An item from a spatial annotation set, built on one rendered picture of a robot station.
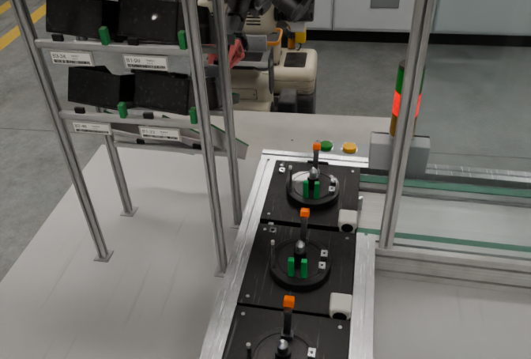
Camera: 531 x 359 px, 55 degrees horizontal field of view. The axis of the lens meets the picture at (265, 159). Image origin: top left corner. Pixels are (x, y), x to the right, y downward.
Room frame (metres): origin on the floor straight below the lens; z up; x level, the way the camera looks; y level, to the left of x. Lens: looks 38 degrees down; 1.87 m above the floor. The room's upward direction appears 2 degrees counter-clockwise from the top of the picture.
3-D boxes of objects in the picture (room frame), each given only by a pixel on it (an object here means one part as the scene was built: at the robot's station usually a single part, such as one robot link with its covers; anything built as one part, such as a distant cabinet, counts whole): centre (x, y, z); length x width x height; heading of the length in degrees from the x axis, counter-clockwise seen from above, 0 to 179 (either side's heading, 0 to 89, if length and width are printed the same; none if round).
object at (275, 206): (1.01, -0.12, 0.96); 0.24 x 0.24 x 0.02; 78
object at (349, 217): (0.89, -0.20, 0.97); 0.05 x 0.05 x 0.04; 78
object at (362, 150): (1.20, -0.25, 0.93); 0.21 x 0.07 x 0.06; 78
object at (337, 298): (0.76, -0.07, 1.01); 0.24 x 0.24 x 0.13; 78
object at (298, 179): (1.01, -0.12, 0.98); 0.14 x 0.14 x 0.02
